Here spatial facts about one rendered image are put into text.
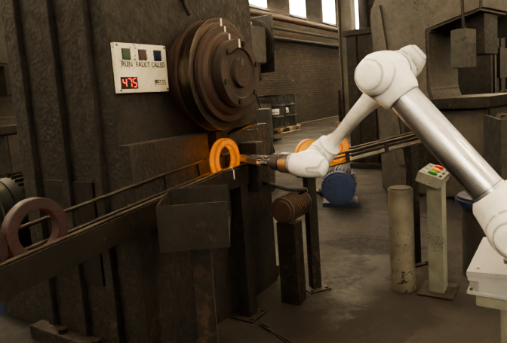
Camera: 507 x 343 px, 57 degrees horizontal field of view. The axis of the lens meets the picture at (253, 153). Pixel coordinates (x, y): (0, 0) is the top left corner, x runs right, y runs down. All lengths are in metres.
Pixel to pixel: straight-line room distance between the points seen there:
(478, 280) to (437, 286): 0.86
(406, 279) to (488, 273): 0.90
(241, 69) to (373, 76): 0.67
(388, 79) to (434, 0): 2.96
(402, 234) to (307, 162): 0.72
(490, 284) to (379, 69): 0.74
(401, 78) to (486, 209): 0.45
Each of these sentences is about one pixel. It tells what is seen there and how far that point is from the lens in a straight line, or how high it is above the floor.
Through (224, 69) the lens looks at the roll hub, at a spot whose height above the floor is 1.13.
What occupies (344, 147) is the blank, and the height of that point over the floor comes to 0.72.
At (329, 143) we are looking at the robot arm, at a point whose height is 0.79.
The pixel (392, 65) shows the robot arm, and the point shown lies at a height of 1.08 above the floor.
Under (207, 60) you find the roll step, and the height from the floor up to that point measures 1.17.
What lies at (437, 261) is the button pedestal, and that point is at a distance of 2.46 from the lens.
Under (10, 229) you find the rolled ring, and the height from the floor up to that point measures 0.71.
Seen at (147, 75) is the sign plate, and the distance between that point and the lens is 1.85.
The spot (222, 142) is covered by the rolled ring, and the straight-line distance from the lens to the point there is 2.00.
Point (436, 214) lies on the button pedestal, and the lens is 2.39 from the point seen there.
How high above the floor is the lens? 1.01
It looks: 7 degrees down
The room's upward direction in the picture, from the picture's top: 4 degrees counter-clockwise
